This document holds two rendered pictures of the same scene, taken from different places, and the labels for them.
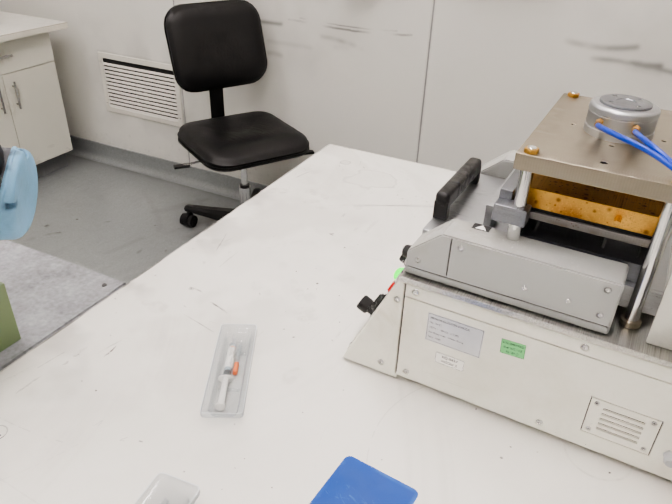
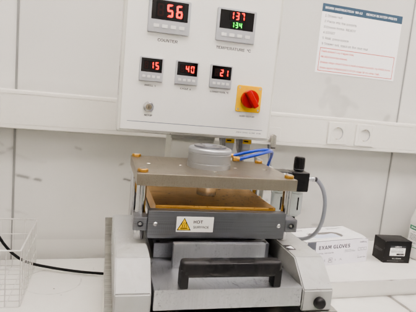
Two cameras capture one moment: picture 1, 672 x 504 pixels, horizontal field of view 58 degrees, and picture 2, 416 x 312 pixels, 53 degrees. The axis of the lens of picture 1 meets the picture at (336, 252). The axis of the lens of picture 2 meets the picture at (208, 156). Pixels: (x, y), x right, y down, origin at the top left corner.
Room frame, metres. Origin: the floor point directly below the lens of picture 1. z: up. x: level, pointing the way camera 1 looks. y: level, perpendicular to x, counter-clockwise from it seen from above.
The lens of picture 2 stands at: (1.21, 0.21, 1.23)
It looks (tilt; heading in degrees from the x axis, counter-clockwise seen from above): 8 degrees down; 228
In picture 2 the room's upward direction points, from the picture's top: 5 degrees clockwise
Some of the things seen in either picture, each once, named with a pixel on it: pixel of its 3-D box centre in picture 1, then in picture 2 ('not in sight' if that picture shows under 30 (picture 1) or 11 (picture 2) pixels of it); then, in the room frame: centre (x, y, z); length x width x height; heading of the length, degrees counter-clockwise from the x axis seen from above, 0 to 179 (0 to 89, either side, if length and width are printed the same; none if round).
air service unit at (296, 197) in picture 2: not in sight; (287, 188); (0.46, -0.35, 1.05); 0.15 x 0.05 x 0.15; 152
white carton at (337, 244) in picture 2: not in sight; (324, 244); (0.14, -0.42, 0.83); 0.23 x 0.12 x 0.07; 163
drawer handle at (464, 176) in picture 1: (458, 186); (231, 272); (0.80, -0.17, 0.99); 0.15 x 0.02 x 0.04; 152
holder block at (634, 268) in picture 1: (591, 223); (202, 233); (0.71, -0.34, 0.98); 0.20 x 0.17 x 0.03; 152
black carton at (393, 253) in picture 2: not in sight; (391, 248); (-0.04, -0.30, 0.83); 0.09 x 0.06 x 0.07; 148
